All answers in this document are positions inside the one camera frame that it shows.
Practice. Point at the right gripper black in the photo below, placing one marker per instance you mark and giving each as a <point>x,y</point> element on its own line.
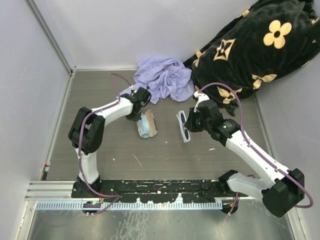
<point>190,123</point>

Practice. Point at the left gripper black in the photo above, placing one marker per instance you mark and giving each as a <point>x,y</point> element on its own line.
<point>133,118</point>

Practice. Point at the white frame sunglasses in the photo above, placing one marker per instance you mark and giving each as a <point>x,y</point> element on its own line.
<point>181,116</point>

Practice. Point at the light blue cleaning cloth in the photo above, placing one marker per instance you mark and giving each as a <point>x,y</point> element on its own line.
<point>143,128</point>

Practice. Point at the printed glasses case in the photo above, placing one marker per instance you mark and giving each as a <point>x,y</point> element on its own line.
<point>148,114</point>

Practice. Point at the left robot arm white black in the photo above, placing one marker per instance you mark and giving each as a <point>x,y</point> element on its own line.
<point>87,132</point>

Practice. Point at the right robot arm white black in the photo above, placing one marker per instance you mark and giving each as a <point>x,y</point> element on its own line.
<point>278,188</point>

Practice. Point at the crumpled lavender cloth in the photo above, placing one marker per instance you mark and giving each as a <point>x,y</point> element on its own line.
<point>163,77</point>

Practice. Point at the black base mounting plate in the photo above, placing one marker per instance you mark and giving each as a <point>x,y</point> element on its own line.
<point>164,191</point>

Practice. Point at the black floral plush blanket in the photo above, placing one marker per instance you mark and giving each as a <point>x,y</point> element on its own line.
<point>268,41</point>

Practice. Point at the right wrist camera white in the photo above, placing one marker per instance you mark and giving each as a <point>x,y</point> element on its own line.
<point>199,97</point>

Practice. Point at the slotted grey cable duct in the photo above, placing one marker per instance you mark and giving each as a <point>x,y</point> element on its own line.
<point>94,205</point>

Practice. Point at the aluminium frame post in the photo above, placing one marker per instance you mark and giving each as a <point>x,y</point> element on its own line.
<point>44,18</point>

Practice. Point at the aluminium front rail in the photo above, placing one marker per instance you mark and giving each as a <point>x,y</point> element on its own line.
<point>49,190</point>

